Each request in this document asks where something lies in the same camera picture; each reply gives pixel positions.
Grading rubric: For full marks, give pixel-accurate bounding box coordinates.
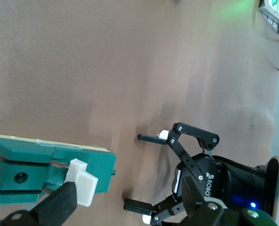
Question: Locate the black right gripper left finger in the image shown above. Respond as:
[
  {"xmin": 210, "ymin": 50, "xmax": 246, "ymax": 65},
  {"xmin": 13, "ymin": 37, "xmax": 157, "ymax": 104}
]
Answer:
[{"xmin": 0, "ymin": 181, "xmax": 78, "ymax": 226}]

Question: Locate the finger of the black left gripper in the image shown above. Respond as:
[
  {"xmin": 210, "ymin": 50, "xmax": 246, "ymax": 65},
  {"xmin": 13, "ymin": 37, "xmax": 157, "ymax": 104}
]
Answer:
[{"xmin": 123, "ymin": 196, "xmax": 187, "ymax": 226}]

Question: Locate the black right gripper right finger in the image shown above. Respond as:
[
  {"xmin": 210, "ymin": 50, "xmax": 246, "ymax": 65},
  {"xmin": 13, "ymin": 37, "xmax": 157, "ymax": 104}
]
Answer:
[{"xmin": 182, "ymin": 175, "xmax": 279, "ymax": 226}]

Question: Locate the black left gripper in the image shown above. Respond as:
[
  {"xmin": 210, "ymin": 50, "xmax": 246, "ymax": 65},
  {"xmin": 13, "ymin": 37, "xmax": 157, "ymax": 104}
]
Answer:
[{"xmin": 137, "ymin": 121, "xmax": 270, "ymax": 212}]

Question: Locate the green terminal block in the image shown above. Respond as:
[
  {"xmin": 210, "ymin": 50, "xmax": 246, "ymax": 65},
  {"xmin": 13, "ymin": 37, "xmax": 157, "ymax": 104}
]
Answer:
[{"xmin": 0, "ymin": 133, "xmax": 118, "ymax": 208}]

